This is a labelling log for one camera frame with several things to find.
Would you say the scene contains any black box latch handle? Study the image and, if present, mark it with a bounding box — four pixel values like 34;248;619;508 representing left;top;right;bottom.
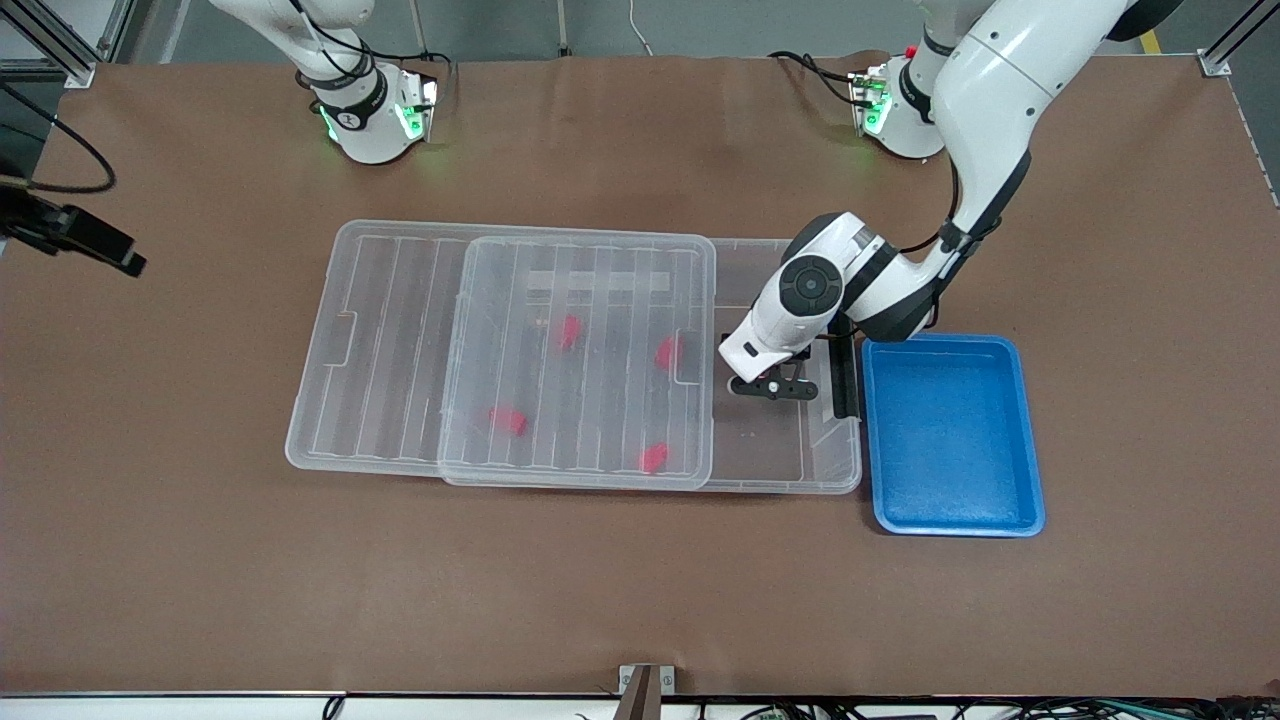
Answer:
820;335;861;419

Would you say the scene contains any black cable bundle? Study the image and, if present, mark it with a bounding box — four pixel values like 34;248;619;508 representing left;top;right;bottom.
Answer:
690;697;1280;720

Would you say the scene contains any clear plastic box lid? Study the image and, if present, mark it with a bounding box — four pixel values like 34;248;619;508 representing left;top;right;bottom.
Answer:
285;220;718;491

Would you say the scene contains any black left arm base cable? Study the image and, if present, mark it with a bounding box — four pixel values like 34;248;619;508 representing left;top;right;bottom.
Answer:
768;50;863;106

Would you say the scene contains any aluminium frame profile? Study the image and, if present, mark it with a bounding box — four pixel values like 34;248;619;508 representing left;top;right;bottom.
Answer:
1198;0;1280;79
0;0;136;89

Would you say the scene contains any small metal bracket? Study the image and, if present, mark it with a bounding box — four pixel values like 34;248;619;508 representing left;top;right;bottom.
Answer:
618;664;677;696

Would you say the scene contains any brown paper table cover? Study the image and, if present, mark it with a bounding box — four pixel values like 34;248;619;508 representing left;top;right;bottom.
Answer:
0;50;1280;698

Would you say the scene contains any black right arm base cable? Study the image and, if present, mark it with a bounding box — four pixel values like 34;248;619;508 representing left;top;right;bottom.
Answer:
380;50;456;76

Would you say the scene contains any clear plastic storage box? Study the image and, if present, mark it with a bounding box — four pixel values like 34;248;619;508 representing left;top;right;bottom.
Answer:
438;237;864;497

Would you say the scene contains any white table edge rail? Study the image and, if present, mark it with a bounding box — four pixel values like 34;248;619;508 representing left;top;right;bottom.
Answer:
0;690;1280;720

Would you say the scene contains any blue plastic tray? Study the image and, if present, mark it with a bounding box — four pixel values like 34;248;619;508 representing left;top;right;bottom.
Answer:
860;332;1047;539

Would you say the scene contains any black arm base cable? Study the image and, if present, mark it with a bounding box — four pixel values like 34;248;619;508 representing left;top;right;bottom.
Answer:
768;50;863;106
380;50;456;76

